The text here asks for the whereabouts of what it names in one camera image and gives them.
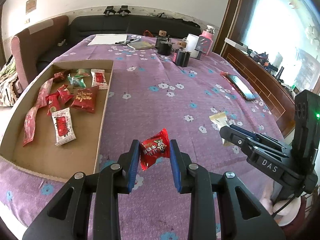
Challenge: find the black round container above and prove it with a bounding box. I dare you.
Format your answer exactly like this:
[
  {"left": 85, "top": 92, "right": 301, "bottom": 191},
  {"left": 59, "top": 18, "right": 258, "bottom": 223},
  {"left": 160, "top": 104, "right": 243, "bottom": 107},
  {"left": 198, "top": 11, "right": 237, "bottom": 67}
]
[{"left": 155, "top": 37, "right": 173, "bottom": 55}]

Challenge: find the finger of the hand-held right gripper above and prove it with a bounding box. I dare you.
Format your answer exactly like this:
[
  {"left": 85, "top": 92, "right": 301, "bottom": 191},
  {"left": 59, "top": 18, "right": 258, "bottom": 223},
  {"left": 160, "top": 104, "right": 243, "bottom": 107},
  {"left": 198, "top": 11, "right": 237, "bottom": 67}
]
[
  {"left": 219, "top": 125, "right": 255, "bottom": 155},
  {"left": 234, "top": 125, "right": 292, "bottom": 158}
]

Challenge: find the white red snack packet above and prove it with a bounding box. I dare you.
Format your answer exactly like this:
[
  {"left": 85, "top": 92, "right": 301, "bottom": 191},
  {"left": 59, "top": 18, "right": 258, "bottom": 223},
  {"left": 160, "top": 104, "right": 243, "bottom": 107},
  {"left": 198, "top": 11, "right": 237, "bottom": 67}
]
[
  {"left": 51, "top": 107, "right": 77, "bottom": 147},
  {"left": 90, "top": 69, "right": 108, "bottom": 90}
]

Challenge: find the brown wall plaque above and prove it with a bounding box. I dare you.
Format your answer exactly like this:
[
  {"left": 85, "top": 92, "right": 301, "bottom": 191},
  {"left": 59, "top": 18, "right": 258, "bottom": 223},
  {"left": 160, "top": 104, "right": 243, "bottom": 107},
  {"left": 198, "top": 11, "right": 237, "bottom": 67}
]
[{"left": 26, "top": 0, "right": 38, "bottom": 14}]

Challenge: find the black sofa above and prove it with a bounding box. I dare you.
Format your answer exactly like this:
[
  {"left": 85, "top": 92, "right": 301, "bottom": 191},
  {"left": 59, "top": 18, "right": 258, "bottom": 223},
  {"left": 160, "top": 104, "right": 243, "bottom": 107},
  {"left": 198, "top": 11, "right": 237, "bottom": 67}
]
[{"left": 37, "top": 14, "right": 202, "bottom": 72}]

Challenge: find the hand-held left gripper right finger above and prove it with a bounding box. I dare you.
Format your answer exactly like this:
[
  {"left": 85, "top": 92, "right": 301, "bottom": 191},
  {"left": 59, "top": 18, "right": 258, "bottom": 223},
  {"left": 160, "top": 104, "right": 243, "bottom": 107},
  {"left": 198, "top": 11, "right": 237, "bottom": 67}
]
[{"left": 169, "top": 139, "right": 286, "bottom": 240}]

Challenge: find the maroon armchair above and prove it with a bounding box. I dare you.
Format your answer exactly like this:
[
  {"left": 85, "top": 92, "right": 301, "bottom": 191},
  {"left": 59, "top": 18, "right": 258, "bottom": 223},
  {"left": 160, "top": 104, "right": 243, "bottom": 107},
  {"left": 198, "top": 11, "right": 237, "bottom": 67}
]
[{"left": 10, "top": 15, "right": 69, "bottom": 87}]

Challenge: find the wooden cabinet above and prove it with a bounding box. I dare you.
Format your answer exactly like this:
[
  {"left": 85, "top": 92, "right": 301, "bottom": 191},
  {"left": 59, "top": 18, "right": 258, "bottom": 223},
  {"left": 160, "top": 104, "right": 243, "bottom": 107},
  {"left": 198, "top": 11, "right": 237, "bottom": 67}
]
[{"left": 220, "top": 37, "right": 297, "bottom": 138}]

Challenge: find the small dark red packet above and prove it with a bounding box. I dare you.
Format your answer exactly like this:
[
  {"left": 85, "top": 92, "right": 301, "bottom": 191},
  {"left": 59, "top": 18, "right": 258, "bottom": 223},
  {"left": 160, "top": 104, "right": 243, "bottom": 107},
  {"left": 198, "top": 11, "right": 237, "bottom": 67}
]
[{"left": 53, "top": 70, "right": 70, "bottom": 83}]

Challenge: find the red packet with green label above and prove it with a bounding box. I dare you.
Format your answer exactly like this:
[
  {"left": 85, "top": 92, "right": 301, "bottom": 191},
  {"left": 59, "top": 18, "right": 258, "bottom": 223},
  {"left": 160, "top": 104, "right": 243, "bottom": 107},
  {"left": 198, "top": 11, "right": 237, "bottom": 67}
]
[{"left": 46, "top": 92, "right": 60, "bottom": 117}]

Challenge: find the beige snack packet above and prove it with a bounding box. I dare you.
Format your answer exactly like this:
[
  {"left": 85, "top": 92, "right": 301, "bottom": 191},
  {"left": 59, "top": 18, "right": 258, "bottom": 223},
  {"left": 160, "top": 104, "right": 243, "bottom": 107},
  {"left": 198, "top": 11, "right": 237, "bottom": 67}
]
[{"left": 209, "top": 112, "right": 237, "bottom": 147}]

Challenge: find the red cartoon snack packet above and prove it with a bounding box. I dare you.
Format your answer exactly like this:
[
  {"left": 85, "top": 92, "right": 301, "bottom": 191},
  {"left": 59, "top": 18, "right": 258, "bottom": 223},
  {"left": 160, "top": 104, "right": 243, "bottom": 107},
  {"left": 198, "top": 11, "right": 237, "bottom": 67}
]
[{"left": 139, "top": 128, "right": 170, "bottom": 172}]

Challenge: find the olive notebook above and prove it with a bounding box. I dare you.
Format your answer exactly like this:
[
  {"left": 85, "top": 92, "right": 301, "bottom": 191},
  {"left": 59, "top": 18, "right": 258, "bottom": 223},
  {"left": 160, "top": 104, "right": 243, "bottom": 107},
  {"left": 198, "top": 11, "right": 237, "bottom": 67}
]
[{"left": 127, "top": 41, "right": 156, "bottom": 50}]

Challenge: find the white flat box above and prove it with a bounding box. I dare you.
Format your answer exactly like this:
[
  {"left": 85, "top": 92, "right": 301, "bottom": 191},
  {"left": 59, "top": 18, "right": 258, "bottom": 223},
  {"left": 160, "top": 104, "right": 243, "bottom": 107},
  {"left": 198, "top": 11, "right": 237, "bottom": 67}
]
[{"left": 224, "top": 37, "right": 248, "bottom": 50}]

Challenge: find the long red snack packet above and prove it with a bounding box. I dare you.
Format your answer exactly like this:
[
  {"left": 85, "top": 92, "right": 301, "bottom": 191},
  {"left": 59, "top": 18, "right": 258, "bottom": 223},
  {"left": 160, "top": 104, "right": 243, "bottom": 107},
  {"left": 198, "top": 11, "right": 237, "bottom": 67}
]
[
  {"left": 36, "top": 77, "right": 54, "bottom": 108},
  {"left": 22, "top": 106, "right": 38, "bottom": 147}
]

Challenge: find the small red snack packet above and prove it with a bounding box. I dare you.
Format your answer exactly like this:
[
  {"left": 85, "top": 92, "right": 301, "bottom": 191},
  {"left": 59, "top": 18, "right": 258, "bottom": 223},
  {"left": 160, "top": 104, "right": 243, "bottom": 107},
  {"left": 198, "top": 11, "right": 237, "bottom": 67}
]
[{"left": 57, "top": 84, "right": 74, "bottom": 105}]

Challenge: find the pink water bottle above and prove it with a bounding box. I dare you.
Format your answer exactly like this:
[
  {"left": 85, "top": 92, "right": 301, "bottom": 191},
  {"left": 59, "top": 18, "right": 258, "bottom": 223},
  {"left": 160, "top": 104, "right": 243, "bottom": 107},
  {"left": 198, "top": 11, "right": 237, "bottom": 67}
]
[{"left": 196, "top": 25, "right": 216, "bottom": 56}]

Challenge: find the shallow cardboard box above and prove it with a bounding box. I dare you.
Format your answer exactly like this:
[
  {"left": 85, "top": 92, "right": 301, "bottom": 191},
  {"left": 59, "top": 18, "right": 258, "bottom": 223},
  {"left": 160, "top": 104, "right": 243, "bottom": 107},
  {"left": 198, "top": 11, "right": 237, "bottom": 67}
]
[{"left": 0, "top": 59, "right": 114, "bottom": 183}]

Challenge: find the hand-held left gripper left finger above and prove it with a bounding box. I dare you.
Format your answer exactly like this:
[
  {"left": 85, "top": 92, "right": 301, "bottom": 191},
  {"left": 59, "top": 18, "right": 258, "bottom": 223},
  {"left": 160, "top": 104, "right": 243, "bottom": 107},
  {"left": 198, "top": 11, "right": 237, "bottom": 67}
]
[{"left": 22, "top": 139, "right": 140, "bottom": 240}]

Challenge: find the smartphone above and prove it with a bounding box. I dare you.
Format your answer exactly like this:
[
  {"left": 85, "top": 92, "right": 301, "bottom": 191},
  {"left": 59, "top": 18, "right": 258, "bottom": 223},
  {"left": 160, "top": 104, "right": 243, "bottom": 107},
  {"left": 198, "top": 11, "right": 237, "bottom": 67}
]
[{"left": 226, "top": 74, "right": 257, "bottom": 101}]

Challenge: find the white mug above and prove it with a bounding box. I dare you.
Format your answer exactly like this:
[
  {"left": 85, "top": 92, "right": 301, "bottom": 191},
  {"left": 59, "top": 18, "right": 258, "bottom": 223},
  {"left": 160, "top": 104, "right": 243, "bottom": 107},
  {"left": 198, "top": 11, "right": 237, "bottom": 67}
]
[{"left": 182, "top": 34, "right": 200, "bottom": 52}]

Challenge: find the white paper sheet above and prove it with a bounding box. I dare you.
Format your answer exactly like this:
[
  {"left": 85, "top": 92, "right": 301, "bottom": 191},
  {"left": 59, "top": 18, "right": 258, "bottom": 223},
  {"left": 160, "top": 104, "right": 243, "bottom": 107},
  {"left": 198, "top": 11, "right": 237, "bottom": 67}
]
[{"left": 87, "top": 34, "right": 128, "bottom": 46}]

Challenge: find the patterned blanket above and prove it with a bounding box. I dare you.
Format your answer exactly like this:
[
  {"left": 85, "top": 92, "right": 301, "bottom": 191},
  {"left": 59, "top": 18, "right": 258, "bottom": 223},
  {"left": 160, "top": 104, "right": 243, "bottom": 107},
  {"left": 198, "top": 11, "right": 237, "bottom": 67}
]
[{"left": 0, "top": 55, "right": 20, "bottom": 107}]

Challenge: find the person's right hand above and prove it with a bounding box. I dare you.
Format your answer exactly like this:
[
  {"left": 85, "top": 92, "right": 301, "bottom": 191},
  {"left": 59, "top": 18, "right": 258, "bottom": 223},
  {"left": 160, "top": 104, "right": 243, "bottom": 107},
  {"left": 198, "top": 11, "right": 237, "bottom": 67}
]
[{"left": 260, "top": 180, "right": 302, "bottom": 227}]

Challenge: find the green twisted candy packet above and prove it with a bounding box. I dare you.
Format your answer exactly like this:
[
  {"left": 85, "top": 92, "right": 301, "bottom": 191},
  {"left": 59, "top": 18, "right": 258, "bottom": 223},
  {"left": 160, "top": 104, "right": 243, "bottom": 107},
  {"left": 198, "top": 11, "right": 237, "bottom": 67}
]
[{"left": 67, "top": 75, "right": 87, "bottom": 88}]

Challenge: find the black device on cabinet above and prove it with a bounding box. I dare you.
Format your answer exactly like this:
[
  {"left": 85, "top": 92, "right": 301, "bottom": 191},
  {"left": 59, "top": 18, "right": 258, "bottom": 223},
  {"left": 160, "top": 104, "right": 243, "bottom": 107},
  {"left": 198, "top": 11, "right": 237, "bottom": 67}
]
[{"left": 256, "top": 51, "right": 278, "bottom": 72}]

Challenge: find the large red gold-print packet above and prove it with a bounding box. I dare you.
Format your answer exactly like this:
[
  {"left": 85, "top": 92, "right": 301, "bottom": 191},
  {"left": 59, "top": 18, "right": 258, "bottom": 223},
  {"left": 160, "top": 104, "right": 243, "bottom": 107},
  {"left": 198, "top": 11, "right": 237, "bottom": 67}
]
[{"left": 71, "top": 85, "right": 100, "bottom": 114}]

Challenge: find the black cylinder holder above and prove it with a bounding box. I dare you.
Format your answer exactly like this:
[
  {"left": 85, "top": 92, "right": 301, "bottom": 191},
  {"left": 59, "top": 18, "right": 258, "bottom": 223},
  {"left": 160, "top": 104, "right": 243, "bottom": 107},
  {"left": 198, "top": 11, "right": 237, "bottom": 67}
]
[{"left": 172, "top": 49, "right": 192, "bottom": 67}]

